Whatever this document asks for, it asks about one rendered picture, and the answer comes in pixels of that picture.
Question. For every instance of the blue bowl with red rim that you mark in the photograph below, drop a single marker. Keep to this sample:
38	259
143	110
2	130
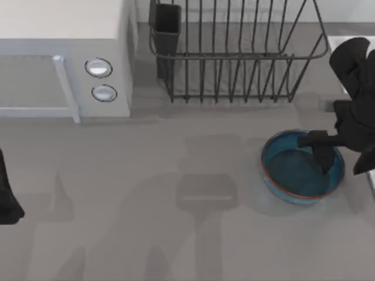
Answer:
293	175

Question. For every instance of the white sink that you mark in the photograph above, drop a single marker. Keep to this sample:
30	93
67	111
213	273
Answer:
334	42

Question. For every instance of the black cutlery holder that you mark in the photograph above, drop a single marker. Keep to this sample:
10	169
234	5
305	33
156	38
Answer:
165	35

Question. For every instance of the small round microwave knob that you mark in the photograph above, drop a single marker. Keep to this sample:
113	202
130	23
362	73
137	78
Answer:
104	93

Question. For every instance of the large round microwave knob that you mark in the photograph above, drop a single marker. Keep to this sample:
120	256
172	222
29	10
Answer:
98	68

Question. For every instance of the pale microwave oven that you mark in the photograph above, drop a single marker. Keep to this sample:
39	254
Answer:
58	23

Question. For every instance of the microwave glass door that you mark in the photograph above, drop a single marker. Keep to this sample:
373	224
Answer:
26	82

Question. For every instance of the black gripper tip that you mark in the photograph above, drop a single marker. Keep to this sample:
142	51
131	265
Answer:
7	193

